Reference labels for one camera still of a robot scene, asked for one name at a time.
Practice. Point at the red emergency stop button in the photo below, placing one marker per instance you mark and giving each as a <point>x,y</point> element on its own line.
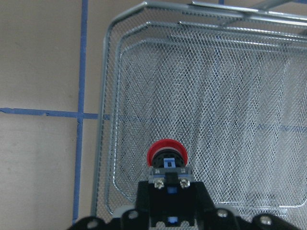
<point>168,162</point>

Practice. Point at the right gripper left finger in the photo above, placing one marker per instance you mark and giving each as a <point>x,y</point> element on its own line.
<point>138,216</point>

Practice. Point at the silver mesh tiered shelf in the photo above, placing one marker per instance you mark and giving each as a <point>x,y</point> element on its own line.
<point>229,83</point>

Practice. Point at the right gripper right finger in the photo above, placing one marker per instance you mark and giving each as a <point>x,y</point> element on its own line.
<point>207,215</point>

